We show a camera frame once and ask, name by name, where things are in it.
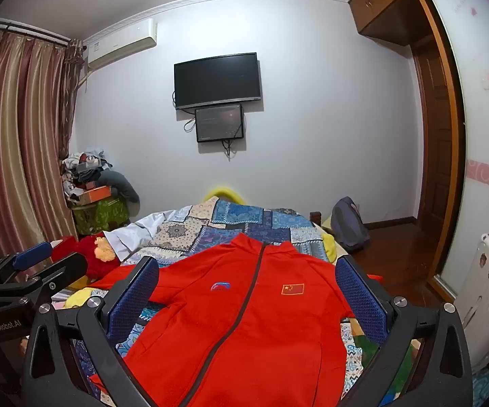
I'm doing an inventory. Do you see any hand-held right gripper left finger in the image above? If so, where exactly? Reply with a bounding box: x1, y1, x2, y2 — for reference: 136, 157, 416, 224
21, 256, 173, 407

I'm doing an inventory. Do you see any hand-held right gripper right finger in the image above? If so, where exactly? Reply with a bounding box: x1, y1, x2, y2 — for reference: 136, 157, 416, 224
335, 254, 474, 407

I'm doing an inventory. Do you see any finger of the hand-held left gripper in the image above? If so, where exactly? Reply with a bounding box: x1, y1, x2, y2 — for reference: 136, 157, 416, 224
0, 239, 64, 283
0, 253, 89, 306

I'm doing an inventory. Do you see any red zip jacket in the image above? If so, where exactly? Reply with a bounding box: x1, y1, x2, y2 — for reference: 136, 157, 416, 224
87, 233, 357, 407

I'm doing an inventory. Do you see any pile of clothes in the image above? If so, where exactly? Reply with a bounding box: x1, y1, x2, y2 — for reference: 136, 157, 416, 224
61, 148, 113, 189

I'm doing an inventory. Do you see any red plush toy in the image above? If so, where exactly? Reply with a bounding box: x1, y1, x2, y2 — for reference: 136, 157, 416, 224
51, 233, 122, 283

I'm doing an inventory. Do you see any yellow blanket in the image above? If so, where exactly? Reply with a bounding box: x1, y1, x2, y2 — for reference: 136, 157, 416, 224
64, 287, 113, 310

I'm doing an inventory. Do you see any white cloth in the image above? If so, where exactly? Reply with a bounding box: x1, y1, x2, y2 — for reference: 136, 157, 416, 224
102, 210, 194, 261

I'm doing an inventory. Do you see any grey backpack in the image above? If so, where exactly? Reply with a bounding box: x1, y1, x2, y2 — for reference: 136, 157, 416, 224
330, 196, 370, 252

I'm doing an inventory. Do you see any orange box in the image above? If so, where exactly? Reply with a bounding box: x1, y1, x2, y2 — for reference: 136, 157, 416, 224
79, 185, 113, 204

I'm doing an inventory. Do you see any blue patchwork blanket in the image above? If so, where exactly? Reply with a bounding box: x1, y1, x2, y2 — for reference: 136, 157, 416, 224
53, 197, 398, 407

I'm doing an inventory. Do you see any striped brown curtain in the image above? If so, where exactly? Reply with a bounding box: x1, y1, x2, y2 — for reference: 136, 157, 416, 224
0, 19, 86, 272

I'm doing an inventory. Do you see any white ribbed suitcase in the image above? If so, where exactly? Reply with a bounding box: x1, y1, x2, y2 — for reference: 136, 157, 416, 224
452, 232, 489, 369

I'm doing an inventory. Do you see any yellow fluffy cushion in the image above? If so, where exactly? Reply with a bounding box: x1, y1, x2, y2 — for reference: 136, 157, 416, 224
203, 186, 245, 204

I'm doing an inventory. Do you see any wooden door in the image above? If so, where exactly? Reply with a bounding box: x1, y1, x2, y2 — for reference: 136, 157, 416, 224
411, 44, 466, 227

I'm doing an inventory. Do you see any white sliding wardrobe door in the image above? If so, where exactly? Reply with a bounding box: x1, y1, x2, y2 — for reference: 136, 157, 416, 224
426, 0, 489, 297

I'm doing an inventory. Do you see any white air conditioner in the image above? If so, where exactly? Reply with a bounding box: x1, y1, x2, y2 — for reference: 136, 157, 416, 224
84, 19, 158, 71

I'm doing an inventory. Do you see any wooden overhead cabinet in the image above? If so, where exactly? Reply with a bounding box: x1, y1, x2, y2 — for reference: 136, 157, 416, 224
348, 0, 434, 47

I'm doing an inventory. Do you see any small black wall monitor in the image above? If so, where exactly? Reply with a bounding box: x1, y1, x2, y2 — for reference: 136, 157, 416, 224
194, 103, 245, 143

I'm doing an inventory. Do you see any black wall television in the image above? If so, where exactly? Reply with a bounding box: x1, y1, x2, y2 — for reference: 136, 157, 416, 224
174, 53, 263, 111

